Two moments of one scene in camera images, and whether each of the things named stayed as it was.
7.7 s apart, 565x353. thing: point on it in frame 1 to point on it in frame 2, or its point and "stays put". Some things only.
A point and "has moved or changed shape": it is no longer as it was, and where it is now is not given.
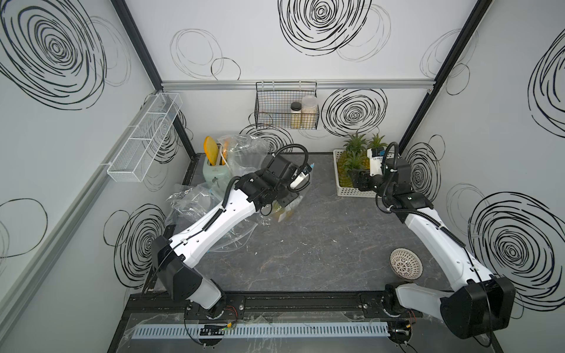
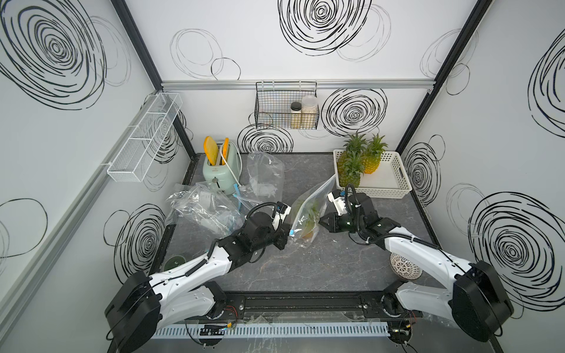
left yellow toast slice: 211,149 stays put
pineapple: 282,213 has moved or changed shape
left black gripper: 290,196 to 282,234
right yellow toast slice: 224,157 stays put
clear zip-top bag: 245,154 has moved or changed shape
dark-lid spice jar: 296,120 stays put
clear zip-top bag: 284,212 has moved or changed shape
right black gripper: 361,177 to 331,225
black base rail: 177,308 stays put
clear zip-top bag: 188,206 stays put
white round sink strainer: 406,263 stays put
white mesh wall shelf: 143,142 stays put
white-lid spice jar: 310,112 stays put
